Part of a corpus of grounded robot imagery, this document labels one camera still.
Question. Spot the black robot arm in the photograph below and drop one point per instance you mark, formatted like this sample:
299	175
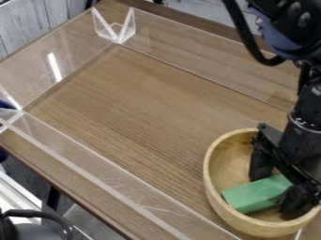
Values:
290	27

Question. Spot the clear acrylic corner bracket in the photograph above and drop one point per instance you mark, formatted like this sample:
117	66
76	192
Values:
115	32

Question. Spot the clear acrylic wall panels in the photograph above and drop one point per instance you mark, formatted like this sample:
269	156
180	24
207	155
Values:
113	120

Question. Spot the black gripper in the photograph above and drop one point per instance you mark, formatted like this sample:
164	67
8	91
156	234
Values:
291	150

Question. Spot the green rectangular block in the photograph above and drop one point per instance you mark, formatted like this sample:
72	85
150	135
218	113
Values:
255	195

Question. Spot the brown wooden bowl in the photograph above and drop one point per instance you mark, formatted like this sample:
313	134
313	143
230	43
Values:
224	171

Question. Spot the black table leg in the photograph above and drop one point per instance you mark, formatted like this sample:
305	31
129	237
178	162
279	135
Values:
53	198

